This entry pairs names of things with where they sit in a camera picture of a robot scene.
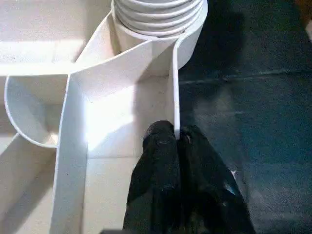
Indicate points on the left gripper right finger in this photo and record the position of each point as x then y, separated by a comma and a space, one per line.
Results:
209, 200

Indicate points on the white plastic table leg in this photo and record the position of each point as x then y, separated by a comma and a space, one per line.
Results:
156, 12

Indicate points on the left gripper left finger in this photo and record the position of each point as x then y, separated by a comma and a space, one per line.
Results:
156, 185

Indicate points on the white plastic table top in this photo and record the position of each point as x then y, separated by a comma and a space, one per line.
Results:
58, 122

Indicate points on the black work mat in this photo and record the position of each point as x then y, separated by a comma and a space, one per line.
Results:
258, 122

